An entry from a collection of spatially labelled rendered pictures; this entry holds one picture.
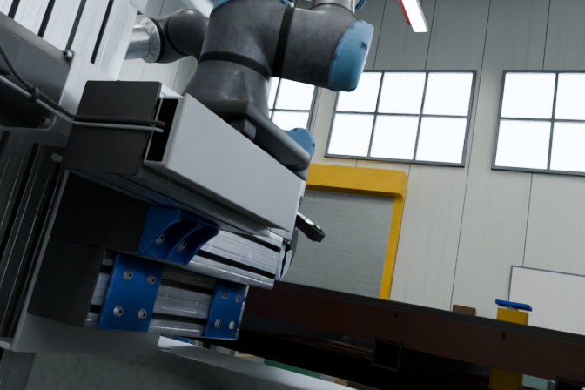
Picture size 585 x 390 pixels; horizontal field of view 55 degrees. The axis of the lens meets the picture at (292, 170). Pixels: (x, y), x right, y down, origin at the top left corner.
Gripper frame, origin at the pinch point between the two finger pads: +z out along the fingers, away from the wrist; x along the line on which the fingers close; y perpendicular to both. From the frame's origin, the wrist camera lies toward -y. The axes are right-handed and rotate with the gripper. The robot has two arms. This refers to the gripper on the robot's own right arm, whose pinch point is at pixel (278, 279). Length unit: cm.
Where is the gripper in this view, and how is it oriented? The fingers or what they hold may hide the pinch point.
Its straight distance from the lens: 133.7
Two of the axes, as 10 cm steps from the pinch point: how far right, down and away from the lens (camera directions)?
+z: -1.9, 9.5, -2.4
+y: -8.6, -0.5, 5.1
